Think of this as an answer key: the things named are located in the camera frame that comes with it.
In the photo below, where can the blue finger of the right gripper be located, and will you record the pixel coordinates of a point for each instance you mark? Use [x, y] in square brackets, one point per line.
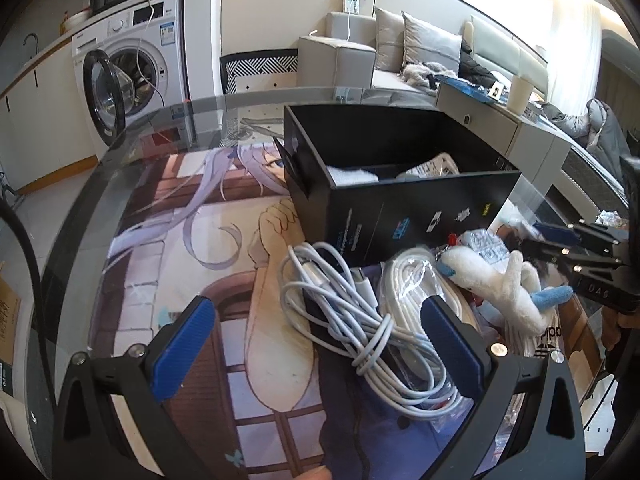
[562, 235]
[539, 251]

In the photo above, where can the white foam block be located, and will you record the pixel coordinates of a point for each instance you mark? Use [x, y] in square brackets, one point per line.
[343, 177]

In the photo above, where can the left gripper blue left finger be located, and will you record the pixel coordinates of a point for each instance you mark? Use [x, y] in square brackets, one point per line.
[89, 440]

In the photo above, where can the blue folder on cabinet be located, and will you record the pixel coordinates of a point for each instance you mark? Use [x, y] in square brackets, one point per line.
[474, 91]

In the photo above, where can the white front-load washing machine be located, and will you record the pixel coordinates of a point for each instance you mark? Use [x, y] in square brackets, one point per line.
[144, 43]

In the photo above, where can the black patterned chair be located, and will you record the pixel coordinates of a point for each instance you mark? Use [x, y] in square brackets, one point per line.
[258, 70]

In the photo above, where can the beige sofa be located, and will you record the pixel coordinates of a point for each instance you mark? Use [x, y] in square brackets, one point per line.
[346, 57]

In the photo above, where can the beige drawer cabinet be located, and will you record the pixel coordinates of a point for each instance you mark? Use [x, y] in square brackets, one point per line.
[537, 150]

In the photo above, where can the adidas bag of white laces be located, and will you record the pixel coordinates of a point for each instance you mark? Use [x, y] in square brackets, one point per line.
[535, 347]

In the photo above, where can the white blue plush toy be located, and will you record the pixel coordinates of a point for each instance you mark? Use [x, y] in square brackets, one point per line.
[515, 292]

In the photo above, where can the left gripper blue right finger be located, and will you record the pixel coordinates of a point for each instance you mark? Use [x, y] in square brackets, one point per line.
[547, 440]

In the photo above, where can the person's left hand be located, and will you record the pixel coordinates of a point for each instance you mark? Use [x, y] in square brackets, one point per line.
[318, 473]

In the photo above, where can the grey throw pillow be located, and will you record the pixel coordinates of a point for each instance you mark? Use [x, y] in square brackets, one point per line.
[426, 43]

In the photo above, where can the white bowl on counter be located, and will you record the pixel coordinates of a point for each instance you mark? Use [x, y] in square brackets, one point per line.
[77, 19]

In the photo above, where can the black cardboard box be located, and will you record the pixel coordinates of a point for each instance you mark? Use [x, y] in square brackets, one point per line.
[435, 177]

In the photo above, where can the black kitchen faucet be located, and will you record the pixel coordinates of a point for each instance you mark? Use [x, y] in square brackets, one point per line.
[32, 44]

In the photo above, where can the anime printed desk mat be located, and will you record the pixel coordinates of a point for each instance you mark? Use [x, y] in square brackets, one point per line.
[240, 426]

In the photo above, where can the brown cardboard box on floor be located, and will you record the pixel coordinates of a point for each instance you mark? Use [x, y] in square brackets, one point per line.
[10, 305]

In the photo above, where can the beige throw pillow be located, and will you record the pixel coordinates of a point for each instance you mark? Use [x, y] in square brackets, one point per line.
[389, 39]

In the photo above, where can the white paper cup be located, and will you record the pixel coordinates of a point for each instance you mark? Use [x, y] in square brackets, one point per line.
[519, 94]

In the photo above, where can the grey jacket on sofa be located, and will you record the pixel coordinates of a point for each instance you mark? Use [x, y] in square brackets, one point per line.
[597, 131]

